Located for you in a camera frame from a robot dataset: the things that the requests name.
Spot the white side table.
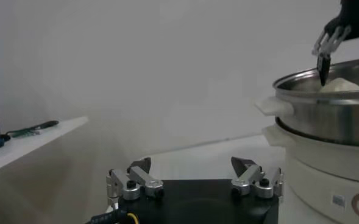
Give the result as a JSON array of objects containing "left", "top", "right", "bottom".
[{"left": 0, "top": 116, "right": 88, "bottom": 177}]

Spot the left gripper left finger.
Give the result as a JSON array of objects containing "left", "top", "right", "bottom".
[{"left": 105, "top": 157, "right": 165, "bottom": 211}]

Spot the white electric cooker base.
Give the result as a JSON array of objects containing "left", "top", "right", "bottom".
[{"left": 261, "top": 123, "right": 359, "bottom": 224}]

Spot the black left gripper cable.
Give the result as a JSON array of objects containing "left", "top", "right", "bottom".
[{"left": 87, "top": 209, "right": 140, "bottom": 224}]

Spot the green circuit board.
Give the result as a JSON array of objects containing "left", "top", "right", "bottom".
[{"left": 13, "top": 127, "right": 41, "bottom": 138}]

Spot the perforated steel steamer basket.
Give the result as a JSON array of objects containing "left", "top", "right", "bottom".
[{"left": 254, "top": 57, "right": 359, "bottom": 147}]

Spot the white steamed baozi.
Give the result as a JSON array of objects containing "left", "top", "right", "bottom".
[{"left": 319, "top": 77, "right": 359, "bottom": 93}]

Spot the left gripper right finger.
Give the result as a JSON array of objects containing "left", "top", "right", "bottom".
[{"left": 230, "top": 156, "right": 285, "bottom": 199}]

